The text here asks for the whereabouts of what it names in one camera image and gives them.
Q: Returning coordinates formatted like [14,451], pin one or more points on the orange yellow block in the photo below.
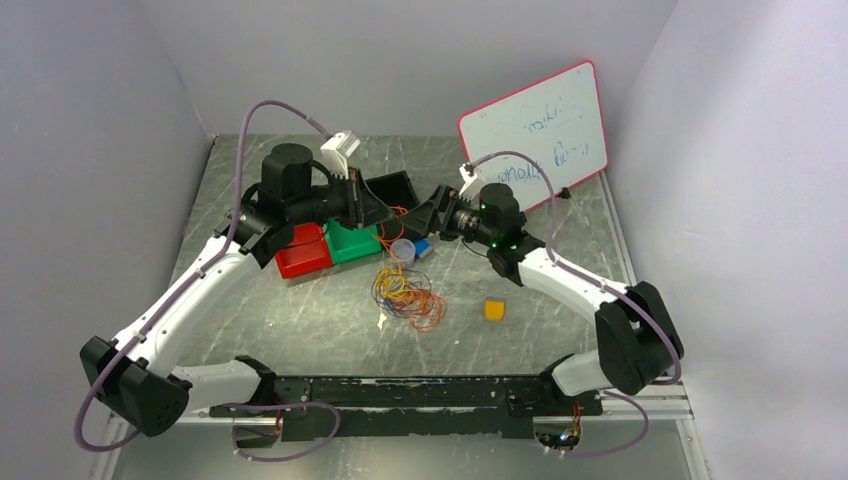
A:
[494,309]

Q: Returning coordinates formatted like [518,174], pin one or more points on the aluminium frame rail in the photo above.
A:
[659,402]

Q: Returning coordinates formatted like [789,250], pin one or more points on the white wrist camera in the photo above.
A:
[337,151]
[473,182]

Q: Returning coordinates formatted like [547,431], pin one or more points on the white board with red frame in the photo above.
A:
[551,129]

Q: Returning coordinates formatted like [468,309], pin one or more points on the black plastic bin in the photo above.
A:
[394,190]

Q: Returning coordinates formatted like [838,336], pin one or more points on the clear round container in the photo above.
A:
[403,251]

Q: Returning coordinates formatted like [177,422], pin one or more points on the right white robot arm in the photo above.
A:
[637,341]

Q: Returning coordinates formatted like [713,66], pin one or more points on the red plastic bin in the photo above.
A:
[308,252]

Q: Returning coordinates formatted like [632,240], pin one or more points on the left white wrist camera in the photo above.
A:
[337,151]

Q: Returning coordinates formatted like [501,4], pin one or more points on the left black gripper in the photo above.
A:
[364,208]

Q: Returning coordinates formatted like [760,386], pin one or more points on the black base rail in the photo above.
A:
[507,405]

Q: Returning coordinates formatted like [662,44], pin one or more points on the green plastic bin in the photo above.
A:
[346,245]

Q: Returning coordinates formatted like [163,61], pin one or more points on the blue eraser block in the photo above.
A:
[423,248]

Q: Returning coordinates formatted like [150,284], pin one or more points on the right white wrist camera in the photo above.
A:
[473,182]

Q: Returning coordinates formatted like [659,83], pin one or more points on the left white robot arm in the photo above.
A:
[136,373]

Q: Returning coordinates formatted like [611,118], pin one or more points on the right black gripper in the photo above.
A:
[425,218]

